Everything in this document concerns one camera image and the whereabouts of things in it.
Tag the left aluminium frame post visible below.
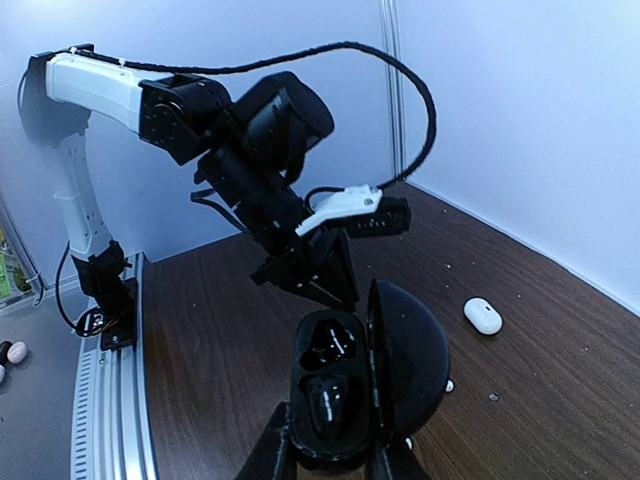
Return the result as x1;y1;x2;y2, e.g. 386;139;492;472
379;0;406;176

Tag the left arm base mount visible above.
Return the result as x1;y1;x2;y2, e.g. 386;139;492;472
94;278;138;351

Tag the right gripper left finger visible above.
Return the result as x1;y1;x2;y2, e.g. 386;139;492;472
235;402;297;480

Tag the left black camera cable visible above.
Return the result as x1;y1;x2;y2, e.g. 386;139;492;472
69;40;439;194

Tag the black earbud charging case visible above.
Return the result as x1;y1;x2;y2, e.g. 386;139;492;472
289;279;450;462

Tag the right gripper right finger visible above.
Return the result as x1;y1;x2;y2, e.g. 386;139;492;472
369;443;430;480

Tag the front aluminium rail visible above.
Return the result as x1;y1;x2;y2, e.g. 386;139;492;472
69;252;158;479

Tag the white earbud charging case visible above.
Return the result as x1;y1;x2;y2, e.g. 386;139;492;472
463;297;503;336

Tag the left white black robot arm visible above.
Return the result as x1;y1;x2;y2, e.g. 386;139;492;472
17;44;359;350

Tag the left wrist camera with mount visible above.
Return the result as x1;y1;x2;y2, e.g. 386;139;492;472
295;185;412;238

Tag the beige earbud case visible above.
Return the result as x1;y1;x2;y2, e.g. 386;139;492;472
7;341;29;365

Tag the black earbud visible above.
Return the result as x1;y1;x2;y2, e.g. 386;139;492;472
302;375;350;440
300;319;357;371

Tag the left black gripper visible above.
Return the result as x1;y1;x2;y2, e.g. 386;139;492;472
247;221;359;310

